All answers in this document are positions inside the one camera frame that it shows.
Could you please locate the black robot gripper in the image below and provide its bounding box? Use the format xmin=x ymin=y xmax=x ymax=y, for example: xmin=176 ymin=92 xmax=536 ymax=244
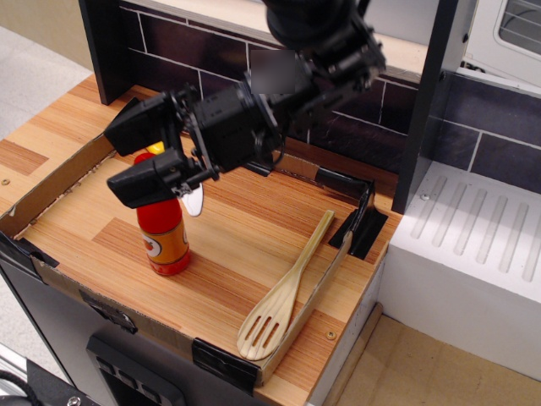
xmin=104 ymin=82 xmax=281 ymax=208

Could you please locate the red hot sauce bottle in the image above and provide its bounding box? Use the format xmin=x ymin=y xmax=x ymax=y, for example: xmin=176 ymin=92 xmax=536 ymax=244
xmin=134 ymin=152 xmax=191 ymax=277

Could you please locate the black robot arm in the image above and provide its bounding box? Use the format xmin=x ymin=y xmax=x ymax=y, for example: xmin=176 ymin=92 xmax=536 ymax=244
xmin=105 ymin=1 xmax=385 ymax=208

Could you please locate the light wooden shelf board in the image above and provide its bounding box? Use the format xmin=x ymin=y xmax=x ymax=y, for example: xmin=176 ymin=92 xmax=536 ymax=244
xmin=123 ymin=1 xmax=428 ymax=84

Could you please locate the wooden slotted spatula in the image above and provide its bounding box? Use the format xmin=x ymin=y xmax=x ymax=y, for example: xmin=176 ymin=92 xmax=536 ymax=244
xmin=237 ymin=210 xmax=335 ymax=361

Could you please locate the black oven control panel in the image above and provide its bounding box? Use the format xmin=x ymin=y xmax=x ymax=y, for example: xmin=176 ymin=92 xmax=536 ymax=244
xmin=85 ymin=336 xmax=187 ymax=406

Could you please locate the black device bottom left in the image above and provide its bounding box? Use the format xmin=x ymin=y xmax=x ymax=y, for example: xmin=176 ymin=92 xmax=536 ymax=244
xmin=1 ymin=361 xmax=96 ymax=406

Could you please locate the white ridged sink drainboard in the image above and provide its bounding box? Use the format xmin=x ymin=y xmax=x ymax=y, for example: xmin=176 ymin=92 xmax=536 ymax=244
xmin=379 ymin=163 xmax=540 ymax=379

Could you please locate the white appliance with vent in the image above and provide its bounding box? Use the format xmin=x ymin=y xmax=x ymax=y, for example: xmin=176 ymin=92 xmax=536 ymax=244
xmin=462 ymin=0 xmax=540 ymax=87

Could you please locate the yellow handled toy knife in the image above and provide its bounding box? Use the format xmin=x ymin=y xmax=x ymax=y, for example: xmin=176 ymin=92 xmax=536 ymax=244
xmin=146 ymin=141 xmax=204 ymax=217

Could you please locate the black shelf post left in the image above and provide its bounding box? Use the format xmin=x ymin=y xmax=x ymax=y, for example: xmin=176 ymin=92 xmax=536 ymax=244
xmin=78 ymin=0 xmax=135 ymax=105

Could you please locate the black shelf post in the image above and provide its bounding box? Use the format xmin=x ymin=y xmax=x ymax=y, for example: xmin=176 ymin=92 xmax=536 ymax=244
xmin=78 ymin=0 xmax=135 ymax=105
xmin=392 ymin=0 xmax=477 ymax=214

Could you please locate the black shelf post right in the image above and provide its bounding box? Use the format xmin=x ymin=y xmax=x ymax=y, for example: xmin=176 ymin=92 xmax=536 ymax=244
xmin=392 ymin=0 xmax=477 ymax=214

